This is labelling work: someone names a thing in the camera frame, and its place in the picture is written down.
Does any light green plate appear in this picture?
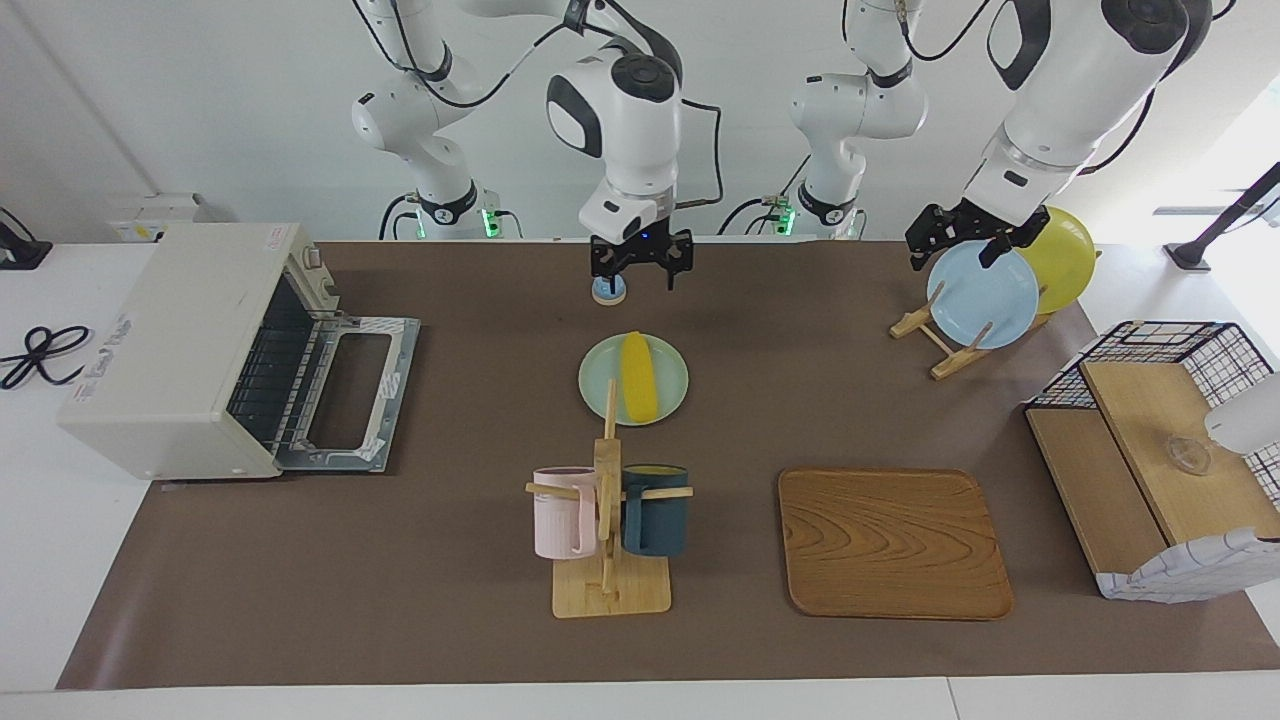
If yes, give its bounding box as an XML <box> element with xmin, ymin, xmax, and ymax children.
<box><xmin>578</xmin><ymin>333</ymin><xmax>690</xmax><ymax>428</ymax></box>

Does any yellow corn cob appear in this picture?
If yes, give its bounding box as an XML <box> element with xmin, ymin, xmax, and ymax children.
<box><xmin>620</xmin><ymin>332</ymin><xmax>659</xmax><ymax>421</ymax></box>

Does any oven glass door with handle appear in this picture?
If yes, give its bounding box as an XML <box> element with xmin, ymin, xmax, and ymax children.
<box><xmin>275</xmin><ymin>315</ymin><xmax>421</xmax><ymax>474</ymax></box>

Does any cream toaster oven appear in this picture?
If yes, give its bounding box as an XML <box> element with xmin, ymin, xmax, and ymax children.
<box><xmin>57</xmin><ymin>222</ymin><xmax>346</xmax><ymax>481</ymax></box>

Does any light blue plate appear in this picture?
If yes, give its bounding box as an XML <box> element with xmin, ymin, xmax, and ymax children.
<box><xmin>926</xmin><ymin>240</ymin><xmax>1041</xmax><ymax>351</ymax></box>

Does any yellow plate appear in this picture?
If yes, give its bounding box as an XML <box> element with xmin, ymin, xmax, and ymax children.
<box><xmin>1015</xmin><ymin>207</ymin><xmax>1098</xmax><ymax>316</ymax></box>

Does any wooden plate rack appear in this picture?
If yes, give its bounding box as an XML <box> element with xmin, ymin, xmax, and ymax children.
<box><xmin>890</xmin><ymin>282</ymin><xmax>1056</xmax><ymax>381</ymax></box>

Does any pink mug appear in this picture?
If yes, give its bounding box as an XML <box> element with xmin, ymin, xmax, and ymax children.
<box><xmin>532</xmin><ymin>467</ymin><xmax>599</xmax><ymax>560</ymax></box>

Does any dark blue mug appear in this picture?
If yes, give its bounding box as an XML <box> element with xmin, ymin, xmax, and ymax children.
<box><xmin>620</xmin><ymin>464</ymin><xmax>690</xmax><ymax>558</ymax></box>

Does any small clear glass dish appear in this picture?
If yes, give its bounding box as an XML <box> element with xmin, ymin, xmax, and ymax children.
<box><xmin>1165</xmin><ymin>436</ymin><xmax>1213</xmax><ymax>476</ymax></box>

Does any wooden serving tray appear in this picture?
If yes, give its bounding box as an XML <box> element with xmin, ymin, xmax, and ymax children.
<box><xmin>778</xmin><ymin>466</ymin><xmax>1014</xmax><ymax>622</ymax></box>

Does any white rounded device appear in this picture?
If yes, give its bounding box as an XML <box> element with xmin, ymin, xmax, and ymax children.
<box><xmin>1203</xmin><ymin>372</ymin><xmax>1280</xmax><ymax>456</ymax></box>

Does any wooden mug rack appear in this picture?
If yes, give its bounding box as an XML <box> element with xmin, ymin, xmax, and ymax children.
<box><xmin>525</xmin><ymin>378</ymin><xmax>694</xmax><ymax>619</ymax></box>

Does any brown table mat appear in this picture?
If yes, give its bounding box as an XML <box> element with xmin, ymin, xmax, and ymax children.
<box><xmin>55</xmin><ymin>240</ymin><xmax>1280</xmax><ymax>691</ymax></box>

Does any white checked cloth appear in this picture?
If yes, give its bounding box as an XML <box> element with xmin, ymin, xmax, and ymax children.
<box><xmin>1095</xmin><ymin>527</ymin><xmax>1280</xmax><ymax>604</ymax></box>

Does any white power box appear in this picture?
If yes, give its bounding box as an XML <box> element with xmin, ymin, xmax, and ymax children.
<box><xmin>105</xmin><ymin>193</ymin><xmax>216</xmax><ymax>244</ymax></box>

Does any black desk clamp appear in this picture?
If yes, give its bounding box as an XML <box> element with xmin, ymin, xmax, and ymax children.
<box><xmin>0</xmin><ymin>207</ymin><xmax>53</xmax><ymax>271</ymax></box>

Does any wooden shelf with wire basket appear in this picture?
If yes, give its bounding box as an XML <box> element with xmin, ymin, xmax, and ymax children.
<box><xmin>1024</xmin><ymin>320</ymin><xmax>1280</xmax><ymax>603</ymax></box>

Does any black coiled cable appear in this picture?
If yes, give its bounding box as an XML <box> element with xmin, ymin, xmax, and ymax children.
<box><xmin>0</xmin><ymin>325</ymin><xmax>93</xmax><ymax>391</ymax></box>

